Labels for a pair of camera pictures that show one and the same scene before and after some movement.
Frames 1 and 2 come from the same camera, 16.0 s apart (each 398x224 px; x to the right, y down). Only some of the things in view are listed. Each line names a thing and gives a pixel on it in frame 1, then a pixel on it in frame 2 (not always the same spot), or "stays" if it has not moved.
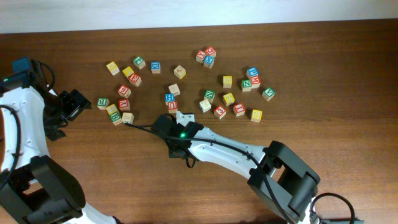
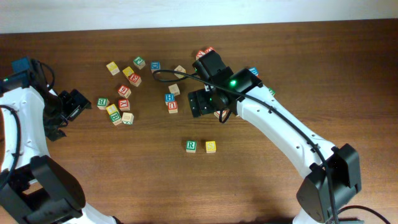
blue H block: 169,98 stays
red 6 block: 124,91 stays
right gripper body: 173,149 → 208,99
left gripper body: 73,103 stays
